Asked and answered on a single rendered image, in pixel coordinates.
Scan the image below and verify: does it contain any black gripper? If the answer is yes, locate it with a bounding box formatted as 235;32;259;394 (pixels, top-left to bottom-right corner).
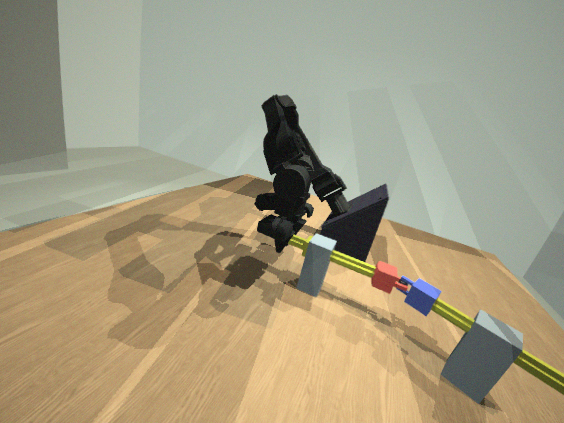
257;191;314;253

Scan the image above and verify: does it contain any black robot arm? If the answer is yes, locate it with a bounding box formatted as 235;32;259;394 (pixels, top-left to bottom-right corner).
254;94;354;218

